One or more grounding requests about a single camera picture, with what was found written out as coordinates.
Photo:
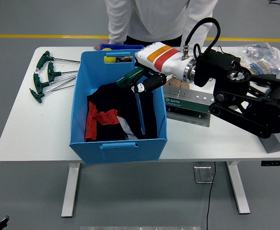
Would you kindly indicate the black table control panel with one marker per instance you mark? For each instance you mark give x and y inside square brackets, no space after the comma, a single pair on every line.
[276,163]

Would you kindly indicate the dark blue plastic bin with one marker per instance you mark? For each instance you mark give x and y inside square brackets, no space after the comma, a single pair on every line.
[130,46]

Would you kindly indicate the taped resistor strip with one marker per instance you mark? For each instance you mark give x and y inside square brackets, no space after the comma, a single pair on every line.
[260,64]

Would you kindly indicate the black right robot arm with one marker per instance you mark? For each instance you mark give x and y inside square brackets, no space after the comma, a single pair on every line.
[250,112]

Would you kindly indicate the white table leg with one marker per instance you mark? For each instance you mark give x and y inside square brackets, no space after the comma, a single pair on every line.
[70,191]
[238,191]

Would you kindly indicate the person's right hand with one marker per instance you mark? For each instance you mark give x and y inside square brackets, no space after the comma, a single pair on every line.
[97,47]

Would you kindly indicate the person's left hand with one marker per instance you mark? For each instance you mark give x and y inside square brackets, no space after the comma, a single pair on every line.
[176,83]

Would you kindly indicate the yellow ball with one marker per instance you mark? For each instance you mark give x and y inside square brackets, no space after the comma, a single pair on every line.
[110,60]

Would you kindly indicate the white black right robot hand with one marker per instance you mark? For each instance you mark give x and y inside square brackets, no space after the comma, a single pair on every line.
[164,60]

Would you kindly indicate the clear plastic parts bag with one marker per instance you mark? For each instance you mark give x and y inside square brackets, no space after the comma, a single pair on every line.
[262,51]

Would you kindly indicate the metal floor plate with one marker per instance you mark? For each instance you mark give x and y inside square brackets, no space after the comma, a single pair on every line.
[203,175]

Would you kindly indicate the green metal tool holder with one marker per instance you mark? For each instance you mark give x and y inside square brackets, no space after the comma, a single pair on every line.
[185,103]

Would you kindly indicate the blue plastic storage box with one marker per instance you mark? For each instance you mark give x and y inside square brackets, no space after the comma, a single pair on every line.
[120,155]

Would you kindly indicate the person's left forearm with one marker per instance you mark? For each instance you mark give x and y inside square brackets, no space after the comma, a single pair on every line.
[192,28]

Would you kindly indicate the grey hollow block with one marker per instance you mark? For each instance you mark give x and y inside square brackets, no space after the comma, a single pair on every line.
[274,146]

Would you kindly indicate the black red clothing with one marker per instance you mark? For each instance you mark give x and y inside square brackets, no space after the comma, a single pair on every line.
[111,100]

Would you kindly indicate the person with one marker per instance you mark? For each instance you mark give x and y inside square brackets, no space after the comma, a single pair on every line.
[159,14]

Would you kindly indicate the person's right forearm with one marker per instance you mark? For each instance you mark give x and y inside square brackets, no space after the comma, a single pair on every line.
[116,33]

